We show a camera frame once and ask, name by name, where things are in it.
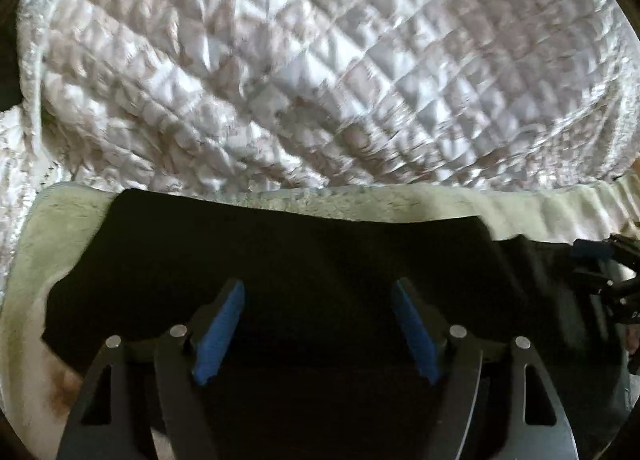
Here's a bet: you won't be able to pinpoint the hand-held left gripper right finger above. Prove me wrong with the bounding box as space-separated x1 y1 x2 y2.
391 277 584 460

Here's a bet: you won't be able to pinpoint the black pants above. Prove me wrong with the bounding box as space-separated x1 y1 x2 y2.
40 188 628 460

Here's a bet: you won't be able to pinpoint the white quilted bedspread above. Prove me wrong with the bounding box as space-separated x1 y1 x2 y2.
0 0 640 301

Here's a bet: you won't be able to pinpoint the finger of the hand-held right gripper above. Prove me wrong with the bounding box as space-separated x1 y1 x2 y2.
571 238 616 263
573 269 621 302

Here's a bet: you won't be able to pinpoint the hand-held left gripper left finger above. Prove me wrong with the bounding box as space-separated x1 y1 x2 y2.
56 278 247 460

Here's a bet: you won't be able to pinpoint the cream floral fleece blanket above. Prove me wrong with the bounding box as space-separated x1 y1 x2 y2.
0 175 640 460

